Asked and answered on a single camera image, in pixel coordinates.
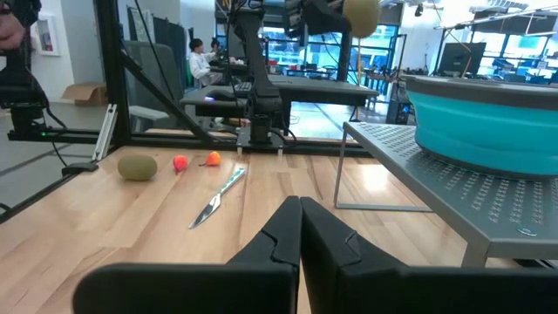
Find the black monitor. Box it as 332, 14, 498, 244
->
437, 41, 487, 79

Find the cardboard box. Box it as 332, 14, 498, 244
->
62, 81, 109, 107

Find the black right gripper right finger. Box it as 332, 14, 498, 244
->
301, 196, 558, 314

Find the brown kiwi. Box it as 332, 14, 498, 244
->
343, 0, 381, 39
116, 154, 159, 182

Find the grey perforated metal shelf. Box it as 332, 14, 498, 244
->
333, 120, 558, 270

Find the black computer mouse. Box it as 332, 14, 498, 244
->
208, 88, 236, 102

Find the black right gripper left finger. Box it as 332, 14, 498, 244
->
71, 195, 303, 314

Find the yellow hanging rope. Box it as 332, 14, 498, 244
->
356, 37, 364, 123

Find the small orange fruit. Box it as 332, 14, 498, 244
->
199, 150, 222, 168

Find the blue collapsible bowl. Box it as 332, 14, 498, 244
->
403, 74, 558, 181

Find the black flat foot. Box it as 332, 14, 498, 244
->
61, 161, 100, 177

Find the small red fruit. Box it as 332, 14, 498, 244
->
172, 154, 190, 174

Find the knife with patterned handle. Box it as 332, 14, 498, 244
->
187, 167, 248, 230

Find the silver aluminium bracket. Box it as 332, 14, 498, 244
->
91, 103, 119, 162

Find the black table-level camera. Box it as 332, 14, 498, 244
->
0, 56, 51, 141

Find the framed wall picture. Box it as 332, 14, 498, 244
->
34, 15, 61, 57

